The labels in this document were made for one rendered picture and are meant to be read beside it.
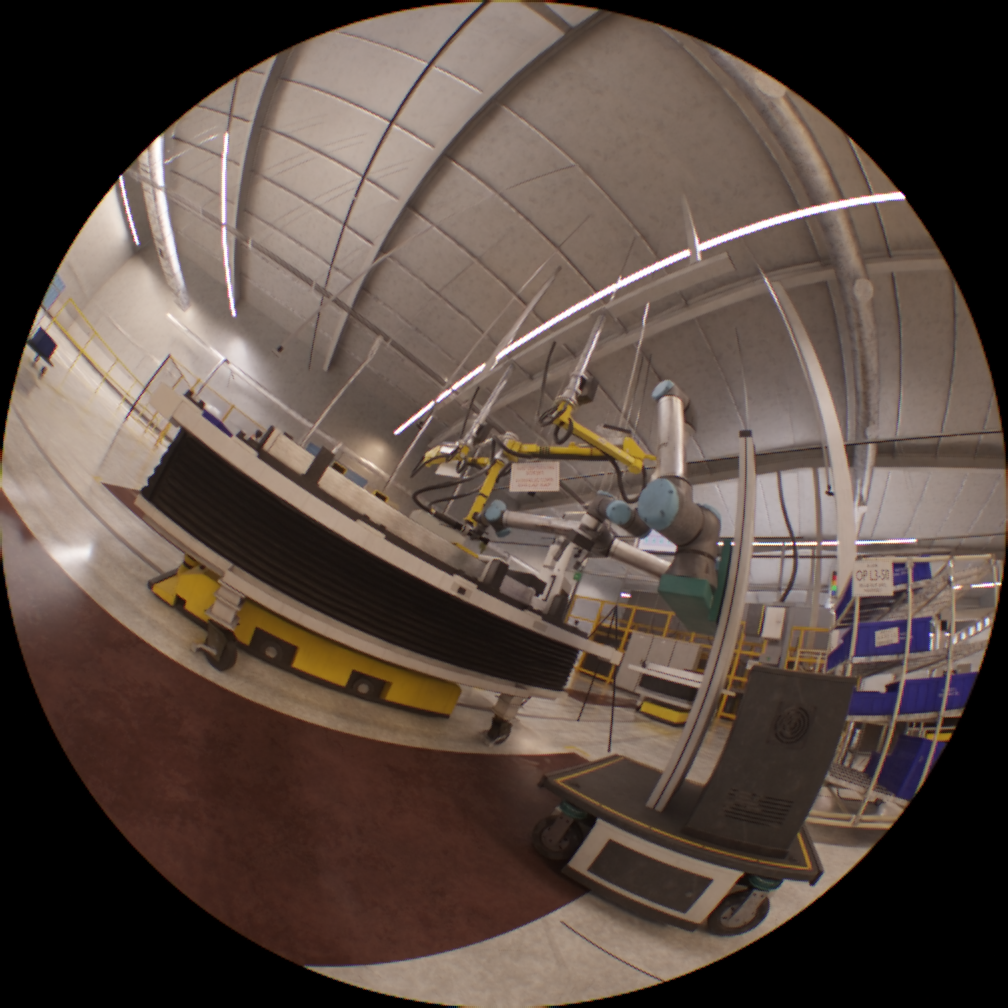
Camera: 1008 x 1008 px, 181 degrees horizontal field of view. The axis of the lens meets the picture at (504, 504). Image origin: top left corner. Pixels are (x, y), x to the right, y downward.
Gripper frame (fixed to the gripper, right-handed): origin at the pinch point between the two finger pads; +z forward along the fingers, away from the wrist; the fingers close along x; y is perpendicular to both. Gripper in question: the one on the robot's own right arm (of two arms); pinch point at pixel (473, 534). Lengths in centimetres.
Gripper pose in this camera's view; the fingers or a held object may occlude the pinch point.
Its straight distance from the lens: 211.5
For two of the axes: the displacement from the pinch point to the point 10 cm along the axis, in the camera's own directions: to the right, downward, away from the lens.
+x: 1.5, -6.5, 7.4
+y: 8.4, 4.8, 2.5
